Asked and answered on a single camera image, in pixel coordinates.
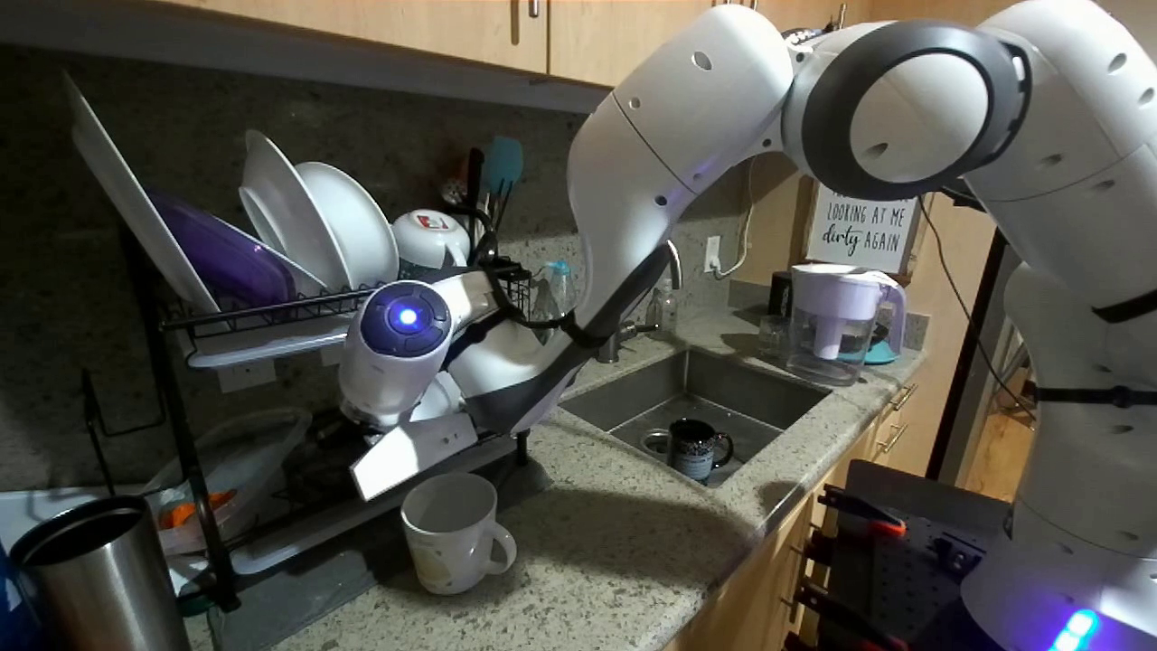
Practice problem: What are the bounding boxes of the white round plate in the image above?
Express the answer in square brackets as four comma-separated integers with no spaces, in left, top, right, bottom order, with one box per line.
[234,125,356,298]

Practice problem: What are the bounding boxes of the large white rectangular plate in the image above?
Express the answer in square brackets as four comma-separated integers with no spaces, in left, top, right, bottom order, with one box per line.
[58,70,224,318]

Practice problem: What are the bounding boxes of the purple plate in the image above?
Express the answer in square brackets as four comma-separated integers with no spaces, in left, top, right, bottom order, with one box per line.
[154,194,305,311]

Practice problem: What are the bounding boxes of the black camera stand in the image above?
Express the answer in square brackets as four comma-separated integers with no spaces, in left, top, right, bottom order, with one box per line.
[920,227,1029,485]

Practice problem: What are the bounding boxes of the grey rack drip tray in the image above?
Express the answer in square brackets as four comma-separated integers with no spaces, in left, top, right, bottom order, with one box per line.
[166,432,522,580]
[177,306,365,377]

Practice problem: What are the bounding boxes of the framed white text sign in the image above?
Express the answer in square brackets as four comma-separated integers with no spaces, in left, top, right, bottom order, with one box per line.
[803,183,923,280]

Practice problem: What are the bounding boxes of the orange object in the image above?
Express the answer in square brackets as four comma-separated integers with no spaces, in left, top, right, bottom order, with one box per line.
[157,489,242,535]

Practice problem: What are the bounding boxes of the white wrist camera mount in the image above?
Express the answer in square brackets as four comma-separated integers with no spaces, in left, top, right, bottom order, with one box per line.
[348,411,490,505]

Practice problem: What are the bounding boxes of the white water filter pitcher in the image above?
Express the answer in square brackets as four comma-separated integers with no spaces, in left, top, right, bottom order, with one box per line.
[784,259,913,373]

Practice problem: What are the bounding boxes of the wooden wall cabinets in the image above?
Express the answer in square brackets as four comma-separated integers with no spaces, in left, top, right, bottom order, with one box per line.
[143,0,848,130]

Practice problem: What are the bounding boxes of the steel kitchen sink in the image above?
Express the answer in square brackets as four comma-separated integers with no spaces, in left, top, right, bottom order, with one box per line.
[559,341,838,491]

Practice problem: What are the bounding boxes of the clear plastic container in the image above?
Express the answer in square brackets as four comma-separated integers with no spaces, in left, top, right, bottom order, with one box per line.
[145,406,318,561]

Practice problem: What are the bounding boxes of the chrome kitchen faucet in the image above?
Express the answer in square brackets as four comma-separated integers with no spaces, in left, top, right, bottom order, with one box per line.
[601,240,686,366]

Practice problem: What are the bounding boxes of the large speckled white mug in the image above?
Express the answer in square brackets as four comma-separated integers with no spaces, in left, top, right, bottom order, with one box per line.
[398,471,522,602]

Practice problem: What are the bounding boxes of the black mug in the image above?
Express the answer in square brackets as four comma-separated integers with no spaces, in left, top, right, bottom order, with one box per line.
[662,415,739,485]

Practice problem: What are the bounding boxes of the blue container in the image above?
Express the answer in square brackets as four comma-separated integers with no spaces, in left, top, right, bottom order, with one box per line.
[0,544,38,651]

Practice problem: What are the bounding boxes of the black two-tier dish rack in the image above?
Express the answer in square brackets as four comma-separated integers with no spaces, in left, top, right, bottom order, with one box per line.
[116,142,536,614]

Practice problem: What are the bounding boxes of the small white bowl red print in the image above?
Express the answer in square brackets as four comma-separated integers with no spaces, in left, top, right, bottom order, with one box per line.
[387,205,475,276]

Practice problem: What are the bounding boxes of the plain white deep bowl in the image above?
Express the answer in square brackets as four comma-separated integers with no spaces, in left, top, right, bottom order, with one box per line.
[295,158,401,293]

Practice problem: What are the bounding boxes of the black pegboard with tools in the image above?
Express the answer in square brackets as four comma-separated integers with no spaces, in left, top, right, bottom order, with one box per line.
[780,456,1019,651]

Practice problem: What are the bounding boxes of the teal silicone spatula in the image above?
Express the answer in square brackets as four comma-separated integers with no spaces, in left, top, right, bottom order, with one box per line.
[478,130,527,210]

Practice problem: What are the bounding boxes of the black kitchen utensil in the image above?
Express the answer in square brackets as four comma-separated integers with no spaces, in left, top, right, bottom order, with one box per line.
[461,142,492,245]

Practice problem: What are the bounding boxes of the wooden base cabinet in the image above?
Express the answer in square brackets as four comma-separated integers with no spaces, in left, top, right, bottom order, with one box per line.
[667,380,923,651]

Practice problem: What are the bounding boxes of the stainless steel tumbler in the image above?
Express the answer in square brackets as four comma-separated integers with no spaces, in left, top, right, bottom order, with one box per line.
[8,491,192,651]

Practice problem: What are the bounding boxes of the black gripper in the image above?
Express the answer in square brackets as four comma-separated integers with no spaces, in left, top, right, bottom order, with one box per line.
[302,406,384,485]

